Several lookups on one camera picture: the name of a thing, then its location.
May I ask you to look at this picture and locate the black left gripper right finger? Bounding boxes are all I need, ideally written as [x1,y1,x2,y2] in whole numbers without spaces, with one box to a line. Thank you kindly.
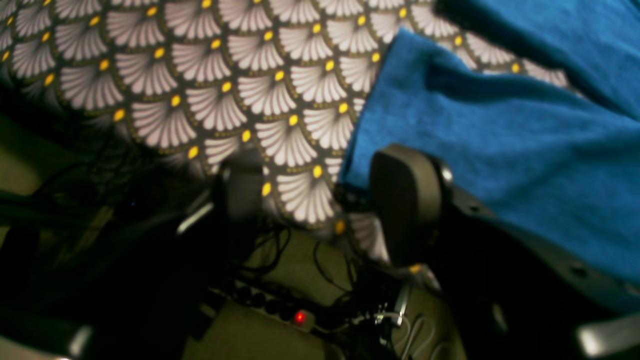
[369,144,453,268]

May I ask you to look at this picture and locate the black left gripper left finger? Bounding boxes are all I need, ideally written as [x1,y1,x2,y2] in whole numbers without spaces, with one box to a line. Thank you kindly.
[176,159,265,236]

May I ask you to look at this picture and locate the blue T-shirt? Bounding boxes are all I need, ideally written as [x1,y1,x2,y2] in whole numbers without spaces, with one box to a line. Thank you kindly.
[338,0,639,313]

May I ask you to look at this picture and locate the patterned fan-print tablecloth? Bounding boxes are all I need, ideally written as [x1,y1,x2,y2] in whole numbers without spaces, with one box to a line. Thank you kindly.
[1,0,572,263]

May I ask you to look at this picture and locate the black power strip red switch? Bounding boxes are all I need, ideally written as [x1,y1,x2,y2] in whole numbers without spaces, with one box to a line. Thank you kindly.
[208,280,317,334]

